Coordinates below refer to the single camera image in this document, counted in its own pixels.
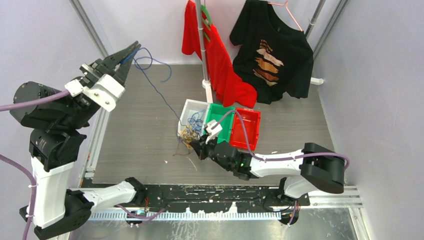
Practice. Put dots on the metal clothes stand pole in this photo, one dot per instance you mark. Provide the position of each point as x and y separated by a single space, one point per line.
206 81

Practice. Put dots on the green plastic bin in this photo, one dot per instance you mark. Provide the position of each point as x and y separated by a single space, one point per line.
216 112

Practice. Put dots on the red t-shirt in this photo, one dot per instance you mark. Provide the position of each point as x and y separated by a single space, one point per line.
226 84

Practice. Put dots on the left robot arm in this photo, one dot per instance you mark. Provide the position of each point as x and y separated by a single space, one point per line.
55 118

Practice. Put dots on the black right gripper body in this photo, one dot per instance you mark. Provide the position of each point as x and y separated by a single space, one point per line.
208 150

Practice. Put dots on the green clothes hanger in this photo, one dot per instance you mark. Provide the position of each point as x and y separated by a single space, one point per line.
207 22

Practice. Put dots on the red plastic bin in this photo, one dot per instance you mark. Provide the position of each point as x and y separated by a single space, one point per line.
251 120

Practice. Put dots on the pink clothes hanger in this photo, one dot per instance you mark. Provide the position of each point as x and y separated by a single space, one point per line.
286 6

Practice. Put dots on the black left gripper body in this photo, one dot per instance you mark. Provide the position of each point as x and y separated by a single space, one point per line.
98 68

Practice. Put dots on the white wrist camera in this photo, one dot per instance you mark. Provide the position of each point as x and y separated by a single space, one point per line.
213 128
106 92

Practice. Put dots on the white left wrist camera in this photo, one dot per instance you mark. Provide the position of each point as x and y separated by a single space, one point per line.
106 92

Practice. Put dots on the white plastic bin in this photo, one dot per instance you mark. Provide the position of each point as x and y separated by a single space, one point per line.
193 115

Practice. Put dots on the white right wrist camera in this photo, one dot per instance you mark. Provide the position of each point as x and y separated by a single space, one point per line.
213 128

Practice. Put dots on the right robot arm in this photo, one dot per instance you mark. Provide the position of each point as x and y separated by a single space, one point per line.
305 170

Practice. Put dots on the black printed t-shirt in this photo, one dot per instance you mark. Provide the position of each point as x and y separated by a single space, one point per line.
273 57

